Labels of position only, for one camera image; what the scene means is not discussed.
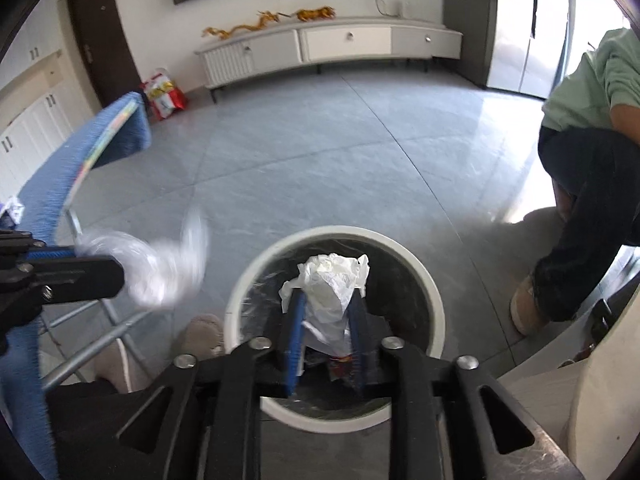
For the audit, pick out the dark brown door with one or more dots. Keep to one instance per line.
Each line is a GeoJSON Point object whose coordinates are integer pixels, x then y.
{"type": "Point", "coordinates": [102, 40]}

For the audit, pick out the person's right leg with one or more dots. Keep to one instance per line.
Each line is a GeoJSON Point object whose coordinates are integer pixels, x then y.
{"type": "Point", "coordinates": [590, 200]}

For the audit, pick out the white television cabinet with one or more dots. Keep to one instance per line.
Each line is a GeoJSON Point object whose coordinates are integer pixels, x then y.
{"type": "Point", "coordinates": [340, 42]}

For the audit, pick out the white wall plug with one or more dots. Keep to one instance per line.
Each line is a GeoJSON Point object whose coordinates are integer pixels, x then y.
{"type": "Point", "coordinates": [400, 8]}

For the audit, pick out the red gift bag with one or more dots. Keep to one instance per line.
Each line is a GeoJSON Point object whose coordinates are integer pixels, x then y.
{"type": "Point", "coordinates": [165, 97]}

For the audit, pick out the golden tiger ornament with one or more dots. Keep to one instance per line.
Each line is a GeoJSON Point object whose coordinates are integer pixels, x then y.
{"type": "Point", "coordinates": [312, 13]}

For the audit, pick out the tan house shoe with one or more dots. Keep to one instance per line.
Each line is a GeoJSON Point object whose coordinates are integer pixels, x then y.
{"type": "Point", "coordinates": [525, 305]}
{"type": "Point", "coordinates": [200, 335]}

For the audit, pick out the grey white refrigerator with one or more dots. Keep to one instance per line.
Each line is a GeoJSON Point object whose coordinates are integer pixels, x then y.
{"type": "Point", "coordinates": [510, 25]}

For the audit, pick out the white paper tissue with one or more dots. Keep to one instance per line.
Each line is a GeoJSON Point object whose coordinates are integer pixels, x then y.
{"type": "Point", "coordinates": [327, 295]}

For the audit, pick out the beige stool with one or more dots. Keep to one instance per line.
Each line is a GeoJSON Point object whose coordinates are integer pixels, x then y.
{"type": "Point", "coordinates": [600, 400]}

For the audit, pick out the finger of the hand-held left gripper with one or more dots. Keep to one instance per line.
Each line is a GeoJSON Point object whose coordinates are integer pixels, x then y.
{"type": "Point", "coordinates": [45, 252]}
{"type": "Point", "coordinates": [75, 277]}

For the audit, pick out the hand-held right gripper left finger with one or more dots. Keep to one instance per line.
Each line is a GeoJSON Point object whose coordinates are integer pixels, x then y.
{"type": "Point", "coordinates": [294, 340]}

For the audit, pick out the golden dragon ornament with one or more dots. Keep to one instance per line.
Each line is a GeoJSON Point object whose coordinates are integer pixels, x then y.
{"type": "Point", "coordinates": [245, 26]}

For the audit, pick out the white round bin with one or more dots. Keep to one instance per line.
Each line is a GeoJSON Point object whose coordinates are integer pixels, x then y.
{"type": "Point", "coordinates": [400, 280]}

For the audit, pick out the person's green shirt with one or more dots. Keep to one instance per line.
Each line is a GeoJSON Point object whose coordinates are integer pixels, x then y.
{"type": "Point", "coordinates": [590, 85]}

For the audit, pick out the clear plastic bag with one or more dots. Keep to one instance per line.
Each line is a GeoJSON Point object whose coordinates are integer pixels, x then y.
{"type": "Point", "coordinates": [150, 270]}

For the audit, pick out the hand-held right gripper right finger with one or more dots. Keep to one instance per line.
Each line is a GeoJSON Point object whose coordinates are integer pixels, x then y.
{"type": "Point", "coordinates": [357, 350]}

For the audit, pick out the white wall cupboard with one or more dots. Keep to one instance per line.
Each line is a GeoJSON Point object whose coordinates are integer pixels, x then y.
{"type": "Point", "coordinates": [30, 55]}

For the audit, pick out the white floor cupboard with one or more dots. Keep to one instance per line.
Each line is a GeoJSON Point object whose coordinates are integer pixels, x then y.
{"type": "Point", "coordinates": [35, 130]}

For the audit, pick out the metal folding table frame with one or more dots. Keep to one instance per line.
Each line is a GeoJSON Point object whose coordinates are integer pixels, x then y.
{"type": "Point", "coordinates": [115, 332]}

